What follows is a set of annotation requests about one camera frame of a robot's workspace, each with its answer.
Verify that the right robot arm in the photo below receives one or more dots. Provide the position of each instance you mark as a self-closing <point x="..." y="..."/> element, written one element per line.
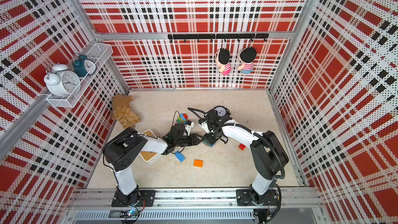
<point x="267" y="152"/>

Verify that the small red block right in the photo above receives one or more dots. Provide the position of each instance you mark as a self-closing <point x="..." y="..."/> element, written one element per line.
<point x="242" y="146"/>

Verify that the orange block front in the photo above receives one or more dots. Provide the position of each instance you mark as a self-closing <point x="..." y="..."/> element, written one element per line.
<point x="198" y="163"/>

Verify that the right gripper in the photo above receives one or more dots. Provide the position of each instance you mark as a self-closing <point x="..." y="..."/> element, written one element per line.
<point x="209" y="139"/>

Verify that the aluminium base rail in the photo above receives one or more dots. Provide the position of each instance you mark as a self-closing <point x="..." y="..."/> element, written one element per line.
<point x="297" y="205"/>

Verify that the doll with pink stripes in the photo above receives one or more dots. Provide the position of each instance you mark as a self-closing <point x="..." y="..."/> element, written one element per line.
<point x="223" y="61"/>

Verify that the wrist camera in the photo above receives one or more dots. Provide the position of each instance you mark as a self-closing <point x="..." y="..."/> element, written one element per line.
<point x="204" y="125"/>
<point x="188" y="125"/>

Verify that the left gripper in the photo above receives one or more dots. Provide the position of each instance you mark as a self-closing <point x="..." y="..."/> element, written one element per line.
<point x="194" y="139"/>

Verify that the electronics board with wires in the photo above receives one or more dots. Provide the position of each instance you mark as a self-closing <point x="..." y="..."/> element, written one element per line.
<point x="126" y="216"/>

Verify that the white tray with wood lid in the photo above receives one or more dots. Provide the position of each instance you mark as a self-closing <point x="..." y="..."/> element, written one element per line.
<point x="150" y="157"/>

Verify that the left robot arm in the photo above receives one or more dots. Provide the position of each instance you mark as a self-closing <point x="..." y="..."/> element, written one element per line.
<point x="120" y="153"/>

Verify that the teal alarm clock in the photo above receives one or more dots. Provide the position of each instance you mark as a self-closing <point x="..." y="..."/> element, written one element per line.
<point x="84" y="66"/>

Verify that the brown teddy bear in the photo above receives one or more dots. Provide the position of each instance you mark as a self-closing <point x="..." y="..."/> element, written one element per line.
<point x="122" y="111"/>

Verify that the black round table clock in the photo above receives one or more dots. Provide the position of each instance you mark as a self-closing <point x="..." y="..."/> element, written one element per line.
<point x="222" y="111"/>

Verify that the doll with blue shorts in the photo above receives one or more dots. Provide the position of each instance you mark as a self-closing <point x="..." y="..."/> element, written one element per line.
<point x="246" y="57"/>

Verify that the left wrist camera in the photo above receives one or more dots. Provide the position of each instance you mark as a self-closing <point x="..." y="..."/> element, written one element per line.
<point x="188" y="125"/>

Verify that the white wire shelf basket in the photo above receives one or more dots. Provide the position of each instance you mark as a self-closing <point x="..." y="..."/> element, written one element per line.
<point x="97" y="52"/>

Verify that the white alarm clock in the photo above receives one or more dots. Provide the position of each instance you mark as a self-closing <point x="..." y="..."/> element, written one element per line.
<point x="60" y="81"/>

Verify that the black hook rail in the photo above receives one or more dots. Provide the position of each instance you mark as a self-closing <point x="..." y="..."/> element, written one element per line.
<point x="185" y="37"/>

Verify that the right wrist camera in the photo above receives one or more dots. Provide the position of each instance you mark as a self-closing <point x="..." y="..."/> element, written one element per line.
<point x="204" y="125"/>

